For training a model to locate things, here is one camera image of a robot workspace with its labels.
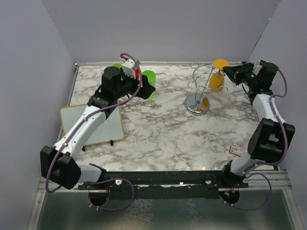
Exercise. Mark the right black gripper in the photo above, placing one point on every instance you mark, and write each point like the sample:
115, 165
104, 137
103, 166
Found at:
237, 72

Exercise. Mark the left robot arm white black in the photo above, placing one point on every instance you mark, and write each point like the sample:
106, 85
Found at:
58, 163

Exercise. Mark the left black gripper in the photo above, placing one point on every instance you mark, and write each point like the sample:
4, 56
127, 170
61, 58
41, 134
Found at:
147, 88

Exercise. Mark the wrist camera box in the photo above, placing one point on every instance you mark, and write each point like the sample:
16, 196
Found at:
256, 69
129, 67

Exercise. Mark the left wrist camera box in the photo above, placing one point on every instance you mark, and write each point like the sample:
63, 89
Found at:
129, 67

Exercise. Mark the small framed whiteboard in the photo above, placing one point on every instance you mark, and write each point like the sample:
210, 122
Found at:
111, 129

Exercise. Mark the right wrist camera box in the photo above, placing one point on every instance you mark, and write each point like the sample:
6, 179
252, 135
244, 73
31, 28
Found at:
256, 69

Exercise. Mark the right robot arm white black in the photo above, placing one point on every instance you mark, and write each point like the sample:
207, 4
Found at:
270, 141

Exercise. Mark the orange plastic wine glass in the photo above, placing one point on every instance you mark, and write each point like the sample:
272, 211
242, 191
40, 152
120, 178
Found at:
214, 83

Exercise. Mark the black front mounting rail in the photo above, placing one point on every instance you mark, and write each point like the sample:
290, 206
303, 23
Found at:
165, 184

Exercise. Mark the small red white card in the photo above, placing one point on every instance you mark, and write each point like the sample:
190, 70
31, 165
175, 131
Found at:
236, 151

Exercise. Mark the red plastic wine glass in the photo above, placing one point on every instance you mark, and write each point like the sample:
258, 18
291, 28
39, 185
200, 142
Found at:
137, 74

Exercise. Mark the green wine glass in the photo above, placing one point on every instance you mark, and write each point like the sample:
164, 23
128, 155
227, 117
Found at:
151, 76
116, 66

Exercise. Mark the chrome wire glass rack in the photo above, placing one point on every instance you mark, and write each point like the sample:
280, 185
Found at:
199, 76

